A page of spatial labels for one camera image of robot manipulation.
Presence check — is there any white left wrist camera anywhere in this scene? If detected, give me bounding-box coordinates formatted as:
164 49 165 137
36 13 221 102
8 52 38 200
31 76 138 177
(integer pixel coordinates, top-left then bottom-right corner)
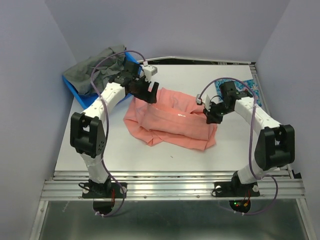
142 65 158 81

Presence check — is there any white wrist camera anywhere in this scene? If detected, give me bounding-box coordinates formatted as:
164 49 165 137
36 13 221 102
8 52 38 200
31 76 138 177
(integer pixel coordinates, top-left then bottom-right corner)
142 65 158 81
195 94 211 111

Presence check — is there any grey skirt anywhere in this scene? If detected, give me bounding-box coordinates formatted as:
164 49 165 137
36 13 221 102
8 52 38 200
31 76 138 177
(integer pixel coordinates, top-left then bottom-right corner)
63 44 126 97

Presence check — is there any blue plastic bin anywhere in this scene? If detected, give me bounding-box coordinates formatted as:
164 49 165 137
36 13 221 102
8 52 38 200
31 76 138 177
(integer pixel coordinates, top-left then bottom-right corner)
62 52 138 109

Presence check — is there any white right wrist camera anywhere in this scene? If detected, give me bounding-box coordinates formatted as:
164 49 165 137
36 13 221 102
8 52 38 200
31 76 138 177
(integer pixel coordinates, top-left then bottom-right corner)
195 94 211 111

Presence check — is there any pink skirt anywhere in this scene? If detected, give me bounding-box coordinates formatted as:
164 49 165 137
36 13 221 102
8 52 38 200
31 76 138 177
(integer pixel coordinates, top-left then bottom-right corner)
123 88 218 151

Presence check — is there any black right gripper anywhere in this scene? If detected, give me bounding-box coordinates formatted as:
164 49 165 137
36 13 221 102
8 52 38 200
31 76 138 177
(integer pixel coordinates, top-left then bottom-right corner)
203 100 233 124

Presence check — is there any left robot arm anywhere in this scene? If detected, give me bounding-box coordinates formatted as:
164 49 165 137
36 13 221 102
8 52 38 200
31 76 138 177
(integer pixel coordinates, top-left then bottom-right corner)
70 61 159 198

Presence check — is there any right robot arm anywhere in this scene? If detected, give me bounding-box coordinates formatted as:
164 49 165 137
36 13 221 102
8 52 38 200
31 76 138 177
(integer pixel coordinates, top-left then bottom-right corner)
196 78 295 195

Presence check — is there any blue floral skirt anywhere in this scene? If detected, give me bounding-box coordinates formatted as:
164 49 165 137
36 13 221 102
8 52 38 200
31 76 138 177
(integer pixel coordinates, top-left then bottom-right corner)
214 78 261 107

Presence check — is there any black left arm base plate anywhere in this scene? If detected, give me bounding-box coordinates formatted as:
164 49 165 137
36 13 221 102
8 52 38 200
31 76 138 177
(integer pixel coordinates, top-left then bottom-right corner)
78 180 128 218

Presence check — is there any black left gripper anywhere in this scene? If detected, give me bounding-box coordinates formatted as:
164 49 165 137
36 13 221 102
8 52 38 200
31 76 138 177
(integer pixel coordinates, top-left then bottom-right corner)
129 74 158 104

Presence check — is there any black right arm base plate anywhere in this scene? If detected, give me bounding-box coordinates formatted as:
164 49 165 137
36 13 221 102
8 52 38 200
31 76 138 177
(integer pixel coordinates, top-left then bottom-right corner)
211 181 260 214

